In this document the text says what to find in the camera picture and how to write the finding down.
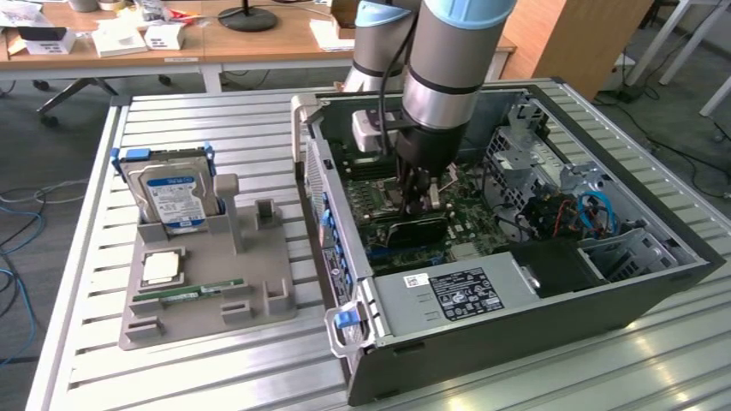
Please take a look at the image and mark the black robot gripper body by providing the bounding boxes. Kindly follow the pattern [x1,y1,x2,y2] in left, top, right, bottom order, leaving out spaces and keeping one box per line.
[394,126,467,176]

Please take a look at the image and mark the graphics card with metal bracket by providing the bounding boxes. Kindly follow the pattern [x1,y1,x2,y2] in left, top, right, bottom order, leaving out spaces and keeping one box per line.
[386,216,450,248]

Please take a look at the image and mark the CPU socket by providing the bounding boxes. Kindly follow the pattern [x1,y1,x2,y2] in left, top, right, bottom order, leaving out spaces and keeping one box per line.
[374,178,407,211]

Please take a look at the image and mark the green motherboard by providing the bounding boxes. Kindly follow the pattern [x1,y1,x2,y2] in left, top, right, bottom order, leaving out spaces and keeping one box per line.
[342,145,515,277]

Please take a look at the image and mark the silver perforated drive cage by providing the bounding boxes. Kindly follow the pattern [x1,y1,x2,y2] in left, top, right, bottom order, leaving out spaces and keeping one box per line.
[482,126,577,215]

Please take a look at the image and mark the grey power supply unit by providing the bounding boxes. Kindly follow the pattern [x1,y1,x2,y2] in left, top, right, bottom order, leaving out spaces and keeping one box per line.
[364,252,542,339]

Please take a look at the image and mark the white paper booklet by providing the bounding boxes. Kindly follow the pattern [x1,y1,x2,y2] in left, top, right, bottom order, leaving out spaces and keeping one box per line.
[307,19,356,52]

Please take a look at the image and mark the brown cardboard box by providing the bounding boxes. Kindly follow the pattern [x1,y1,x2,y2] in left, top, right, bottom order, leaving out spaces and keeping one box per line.
[330,0,360,29]

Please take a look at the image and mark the grey metal disk bay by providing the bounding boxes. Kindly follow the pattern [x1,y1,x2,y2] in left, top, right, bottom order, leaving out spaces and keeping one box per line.
[577,228,681,283]

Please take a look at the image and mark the wooden cabinet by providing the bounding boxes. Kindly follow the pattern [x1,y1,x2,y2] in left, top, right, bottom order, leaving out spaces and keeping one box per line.
[499,0,655,102]

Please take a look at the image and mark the grey plastic parts rack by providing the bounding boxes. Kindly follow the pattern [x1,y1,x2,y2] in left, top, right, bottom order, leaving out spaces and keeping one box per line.
[116,173,299,352]

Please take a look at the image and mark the black open PC case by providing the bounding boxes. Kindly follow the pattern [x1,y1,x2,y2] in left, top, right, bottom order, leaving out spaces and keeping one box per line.
[290,83,727,407]

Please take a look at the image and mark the hard disk in blue carrier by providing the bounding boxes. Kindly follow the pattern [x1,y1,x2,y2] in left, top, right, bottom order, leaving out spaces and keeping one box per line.
[107,143,222,235]

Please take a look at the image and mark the black round lamp base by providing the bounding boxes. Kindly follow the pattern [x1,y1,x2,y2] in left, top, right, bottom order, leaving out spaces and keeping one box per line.
[216,0,280,32]

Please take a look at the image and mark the green RAM stick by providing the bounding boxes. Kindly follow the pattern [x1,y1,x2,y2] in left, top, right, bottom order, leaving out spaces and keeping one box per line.
[131,278,246,303]

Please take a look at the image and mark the silver CPU chip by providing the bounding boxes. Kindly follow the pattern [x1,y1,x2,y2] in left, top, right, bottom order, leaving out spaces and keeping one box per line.
[140,252,186,286]

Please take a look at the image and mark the small white labelled box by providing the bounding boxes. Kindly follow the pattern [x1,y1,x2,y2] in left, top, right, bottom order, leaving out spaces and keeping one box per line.
[143,23,187,51]

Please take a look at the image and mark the open white cardboard box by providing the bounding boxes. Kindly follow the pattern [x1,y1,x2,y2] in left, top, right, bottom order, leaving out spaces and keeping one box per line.
[91,20,148,58]

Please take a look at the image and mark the long wooden desk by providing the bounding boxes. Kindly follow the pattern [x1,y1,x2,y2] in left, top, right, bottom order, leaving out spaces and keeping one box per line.
[0,0,515,93]

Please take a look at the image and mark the black desk leg with casters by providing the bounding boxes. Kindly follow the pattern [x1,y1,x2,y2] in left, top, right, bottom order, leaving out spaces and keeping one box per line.
[36,76,122,128]

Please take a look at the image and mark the white box with black label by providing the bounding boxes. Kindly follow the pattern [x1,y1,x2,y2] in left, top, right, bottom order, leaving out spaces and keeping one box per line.
[23,32,78,56]

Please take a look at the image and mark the black device on box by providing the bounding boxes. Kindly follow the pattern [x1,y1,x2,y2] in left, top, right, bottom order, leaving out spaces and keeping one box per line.
[16,26,68,42]

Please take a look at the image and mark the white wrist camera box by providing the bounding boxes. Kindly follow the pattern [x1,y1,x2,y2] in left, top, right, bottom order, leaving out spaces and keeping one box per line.
[351,110,404,152]

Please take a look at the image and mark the black camera cable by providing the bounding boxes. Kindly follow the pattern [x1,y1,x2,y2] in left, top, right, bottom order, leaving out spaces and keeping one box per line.
[378,25,418,156]

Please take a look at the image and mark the blue data wire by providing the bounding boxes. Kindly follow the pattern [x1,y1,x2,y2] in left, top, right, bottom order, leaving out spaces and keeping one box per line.
[575,190,622,239]

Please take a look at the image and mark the white table frame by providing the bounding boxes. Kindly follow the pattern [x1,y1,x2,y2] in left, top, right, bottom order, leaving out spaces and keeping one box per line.
[625,0,731,116]

